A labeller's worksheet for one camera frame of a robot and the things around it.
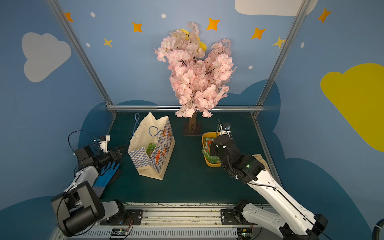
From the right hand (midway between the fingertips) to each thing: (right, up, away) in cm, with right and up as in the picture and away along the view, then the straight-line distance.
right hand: (217, 138), depth 70 cm
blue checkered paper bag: (-29, +3, +3) cm, 29 cm away
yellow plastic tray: (0, 0, +32) cm, 32 cm away
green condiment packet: (-3, -9, +24) cm, 25 cm away
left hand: (-50, -5, +13) cm, 52 cm away
